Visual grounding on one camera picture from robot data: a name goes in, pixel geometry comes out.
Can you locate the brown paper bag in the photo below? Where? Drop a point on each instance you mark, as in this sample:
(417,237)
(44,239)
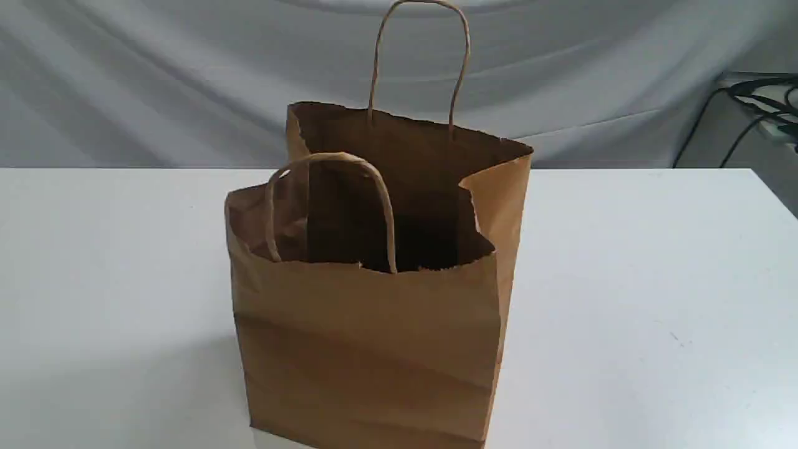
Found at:
(371,278)

